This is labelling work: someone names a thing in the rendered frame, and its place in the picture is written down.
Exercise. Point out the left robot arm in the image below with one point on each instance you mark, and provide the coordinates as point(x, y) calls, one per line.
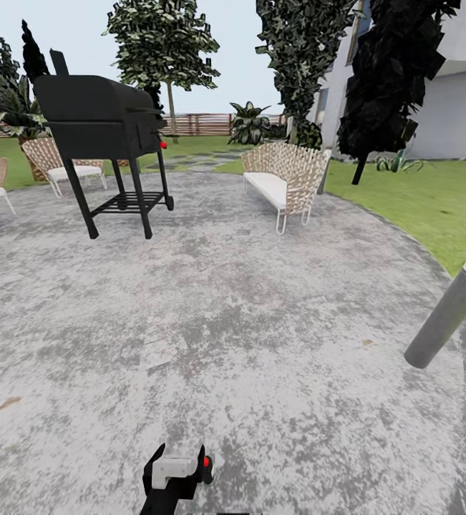
point(170, 478)

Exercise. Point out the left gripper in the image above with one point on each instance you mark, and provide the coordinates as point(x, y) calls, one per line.
point(163, 501)

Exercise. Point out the charcoal grill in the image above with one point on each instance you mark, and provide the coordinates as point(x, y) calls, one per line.
point(96, 118)

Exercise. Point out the pesticide atomizer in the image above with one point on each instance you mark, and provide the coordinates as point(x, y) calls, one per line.
point(208, 475)

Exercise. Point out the fixed window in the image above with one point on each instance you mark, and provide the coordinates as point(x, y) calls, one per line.
point(321, 107)

